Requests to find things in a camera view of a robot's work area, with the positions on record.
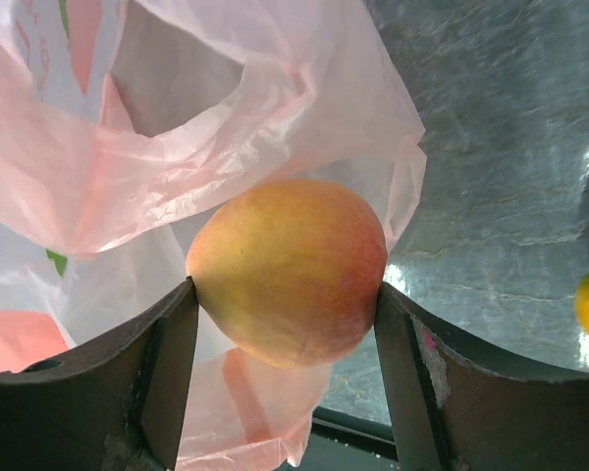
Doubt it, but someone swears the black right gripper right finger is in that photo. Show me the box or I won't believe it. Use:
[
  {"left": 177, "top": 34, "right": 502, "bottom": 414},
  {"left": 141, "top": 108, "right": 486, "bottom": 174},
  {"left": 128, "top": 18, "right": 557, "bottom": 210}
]
[{"left": 374, "top": 283, "right": 589, "bottom": 470}]

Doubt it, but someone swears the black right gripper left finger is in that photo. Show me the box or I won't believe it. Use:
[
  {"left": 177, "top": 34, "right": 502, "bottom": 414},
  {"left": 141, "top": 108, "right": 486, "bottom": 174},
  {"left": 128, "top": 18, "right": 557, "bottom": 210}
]
[{"left": 0, "top": 279, "right": 198, "bottom": 470}]

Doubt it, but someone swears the toy peach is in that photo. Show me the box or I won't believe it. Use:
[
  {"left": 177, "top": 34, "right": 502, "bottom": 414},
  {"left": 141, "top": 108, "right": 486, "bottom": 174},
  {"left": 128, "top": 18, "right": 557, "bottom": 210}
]
[{"left": 187, "top": 179, "right": 388, "bottom": 368}]

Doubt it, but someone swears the pink peach plastic bag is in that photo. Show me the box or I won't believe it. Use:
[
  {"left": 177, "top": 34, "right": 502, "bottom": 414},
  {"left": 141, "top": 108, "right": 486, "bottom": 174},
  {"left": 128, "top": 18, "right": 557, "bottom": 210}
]
[{"left": 0, "top": 1, "right": 426, "bottom": 470}]

